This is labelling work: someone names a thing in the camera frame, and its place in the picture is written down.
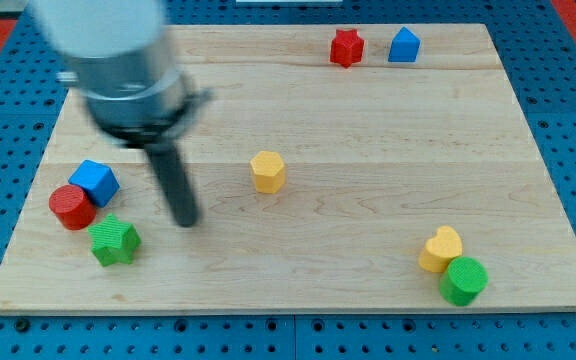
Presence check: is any red star block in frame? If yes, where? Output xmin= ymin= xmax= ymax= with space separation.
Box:
xmin=329 ymin=28 xmax=364 ymax=68

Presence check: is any light wooden board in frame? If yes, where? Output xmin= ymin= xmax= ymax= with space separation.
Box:
xmin=0 ymin=24 xmax=576 ymax=316

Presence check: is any blue triangular prism block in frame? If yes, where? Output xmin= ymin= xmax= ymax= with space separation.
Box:
xmin=388 ymin=27 xmax=421 ymax=63

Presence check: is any green star block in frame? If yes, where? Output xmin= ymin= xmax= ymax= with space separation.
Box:
xmin=87 ymin=213 xmax=141 ymax=267

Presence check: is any green cylinder block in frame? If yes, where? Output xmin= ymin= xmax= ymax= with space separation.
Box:
xmin=439 ymin=256 xmax=488 ymax=306

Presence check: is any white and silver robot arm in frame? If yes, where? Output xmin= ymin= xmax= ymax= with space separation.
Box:
xmin=29 ymin=0 xmax=210 ymax=150

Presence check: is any red cylinder block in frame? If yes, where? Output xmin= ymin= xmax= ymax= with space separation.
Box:
xmin=48 ymin=184 xmax=96 ymax=230

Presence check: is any yellow heart block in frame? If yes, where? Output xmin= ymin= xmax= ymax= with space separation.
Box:
xmin=418 ymin=225 xmax=463 ymax=273

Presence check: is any yellow hexagon block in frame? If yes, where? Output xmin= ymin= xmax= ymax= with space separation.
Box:
xmin=249 ymin=151 xmax=286 ymax=194

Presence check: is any blue cube block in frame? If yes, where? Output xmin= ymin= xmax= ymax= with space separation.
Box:
xmin=68 ymin=159 xmax=120 ymax=207

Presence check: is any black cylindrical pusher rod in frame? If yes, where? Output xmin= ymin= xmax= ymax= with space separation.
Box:
xmin=144 ymin=142 xmax=199 ymax=228

